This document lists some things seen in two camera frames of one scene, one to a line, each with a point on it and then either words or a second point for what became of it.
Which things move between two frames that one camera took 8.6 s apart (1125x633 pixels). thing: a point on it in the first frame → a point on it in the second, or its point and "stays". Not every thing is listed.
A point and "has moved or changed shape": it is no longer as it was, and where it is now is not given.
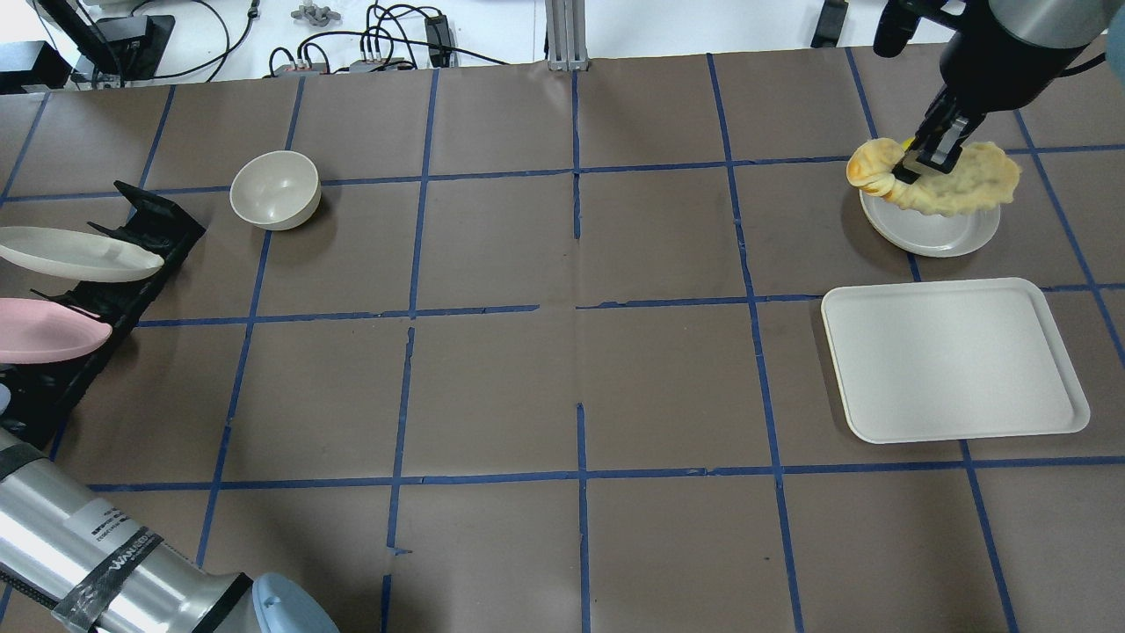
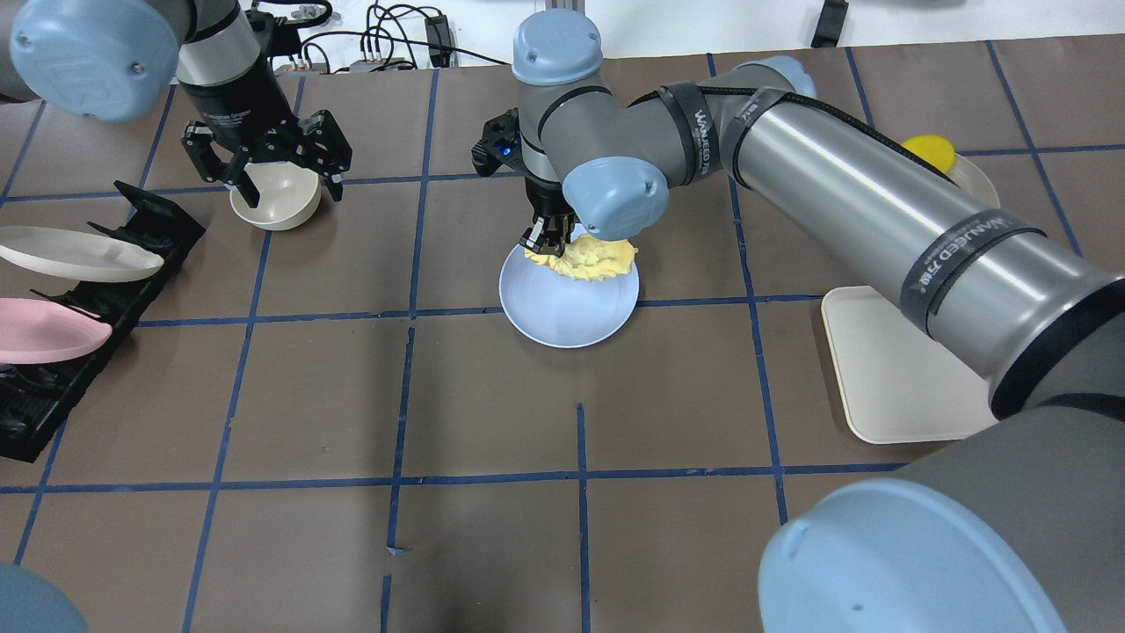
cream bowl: [276, 190] stays
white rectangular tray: [947, 360] stays
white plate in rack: [72, 256] stays
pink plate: [34, 331] stays
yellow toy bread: [983, 176] has moved or changed shape
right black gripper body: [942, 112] → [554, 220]
